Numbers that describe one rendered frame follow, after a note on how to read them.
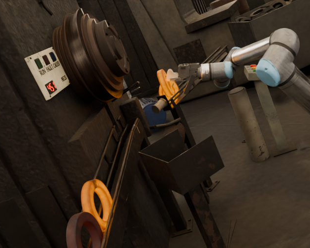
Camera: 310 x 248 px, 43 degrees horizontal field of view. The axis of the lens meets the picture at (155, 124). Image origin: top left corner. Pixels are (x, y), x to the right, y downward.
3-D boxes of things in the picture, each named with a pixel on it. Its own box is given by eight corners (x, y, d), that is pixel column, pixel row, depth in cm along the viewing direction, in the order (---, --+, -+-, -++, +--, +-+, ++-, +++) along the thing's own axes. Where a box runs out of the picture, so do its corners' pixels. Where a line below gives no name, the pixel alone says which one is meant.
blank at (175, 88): (172, 108, 249) (176, 108, 246) (155, 97, 239) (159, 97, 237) (178, 87, 254) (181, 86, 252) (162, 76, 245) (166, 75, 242)
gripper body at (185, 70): (177, 64, 213) (199, 62, 211) (179, 79, 216) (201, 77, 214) (176, 66, 206) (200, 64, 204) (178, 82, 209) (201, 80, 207)
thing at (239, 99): (254, 164, 266) (228, 95, 252) (251, 157, 278) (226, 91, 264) (271, 158, 264) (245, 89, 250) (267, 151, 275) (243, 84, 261)
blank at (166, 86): (156, 76, 204) (161, 74, 203) (157, 67, 218) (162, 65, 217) (168, 101, 209) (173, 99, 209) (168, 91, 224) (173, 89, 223)
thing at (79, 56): (99, 114, 179) (51, 16, 166) (119, 89, 223) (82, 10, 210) (111, 109, 177) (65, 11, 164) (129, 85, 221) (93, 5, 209)
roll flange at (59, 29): (80, 122, 181) (32, 26, 168) (103, 95, 225) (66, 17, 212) (99, 114, 179) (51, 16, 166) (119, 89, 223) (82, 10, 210)
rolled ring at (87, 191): (88, 216, 125) (78, 219, 126) (115, 238, 138) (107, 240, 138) (89, 169, 137) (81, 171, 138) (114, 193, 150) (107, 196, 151)
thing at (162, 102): (154, 114, 239) (149, 106, 237) (162, 106, 244) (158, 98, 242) (161, 113, 235) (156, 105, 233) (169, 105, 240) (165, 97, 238)
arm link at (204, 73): (209, 78, 214) (209, 81, 205) (200, 78, 215) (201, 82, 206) (208, 62, 212) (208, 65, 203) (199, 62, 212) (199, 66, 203)
